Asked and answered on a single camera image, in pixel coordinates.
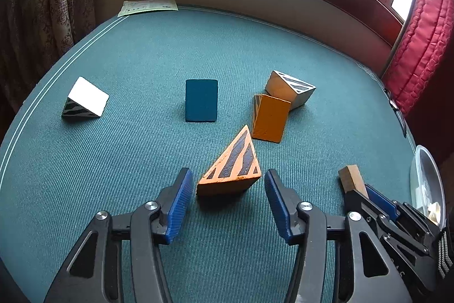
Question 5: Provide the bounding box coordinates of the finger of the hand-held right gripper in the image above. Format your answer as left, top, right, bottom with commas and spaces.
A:
345, 189, 391, 239
365, 184, 403, 219

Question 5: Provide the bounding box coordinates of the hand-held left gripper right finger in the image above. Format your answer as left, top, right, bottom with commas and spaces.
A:
264, 169, 409, 303

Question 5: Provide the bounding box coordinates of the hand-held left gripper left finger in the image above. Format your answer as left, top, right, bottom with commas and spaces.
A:
44, 167, 194, 303

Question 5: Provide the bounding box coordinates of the brown wooden block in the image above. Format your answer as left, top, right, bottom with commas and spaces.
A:
338, 164, 369, 198

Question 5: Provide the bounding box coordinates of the clear plastic container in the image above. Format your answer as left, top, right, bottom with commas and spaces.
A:
409, 145, 447, 230

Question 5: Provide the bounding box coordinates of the orange black-striped wooden wedge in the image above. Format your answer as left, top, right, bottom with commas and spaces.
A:
196, 124, 262, 198

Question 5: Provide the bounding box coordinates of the blue wooden block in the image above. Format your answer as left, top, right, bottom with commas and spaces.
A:
185, 79, 218, 123

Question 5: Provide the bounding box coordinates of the silver black-striped wooden wedge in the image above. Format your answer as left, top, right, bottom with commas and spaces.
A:
264, 70, 317, 109

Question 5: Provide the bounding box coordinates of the white black-striped wooden wedge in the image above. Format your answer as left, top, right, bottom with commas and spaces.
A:
61, 76, 110, 119

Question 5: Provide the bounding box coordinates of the black clip on table edge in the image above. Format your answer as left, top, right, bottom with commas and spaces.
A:
385, 86, 408, 138

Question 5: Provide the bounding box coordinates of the red quilted curtain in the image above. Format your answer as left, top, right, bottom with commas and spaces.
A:
381, 0, 454, 119

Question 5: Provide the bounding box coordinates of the printed paper sheet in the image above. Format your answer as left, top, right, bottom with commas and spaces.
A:
117, 0, 178, 18

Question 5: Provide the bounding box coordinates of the beige patterned curtain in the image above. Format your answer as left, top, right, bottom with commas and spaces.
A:
0, 0, 98, 112

